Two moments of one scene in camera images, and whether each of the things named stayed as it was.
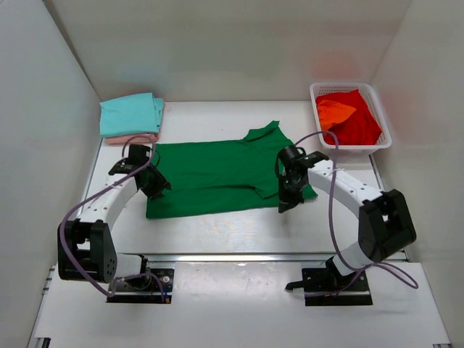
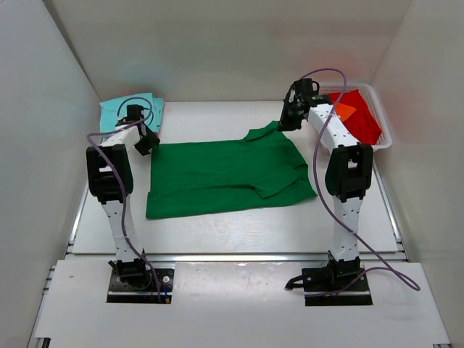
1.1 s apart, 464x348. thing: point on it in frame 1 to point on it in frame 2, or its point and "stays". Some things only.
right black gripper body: x=290 y=191 to x=290 y=120
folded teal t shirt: x=133 y=114 stays
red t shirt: x=360 y=128 stays
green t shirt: x=218 y=177 stays
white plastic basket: x=384 y=138 stays
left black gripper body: x=155 y=183 to x=147 y=143
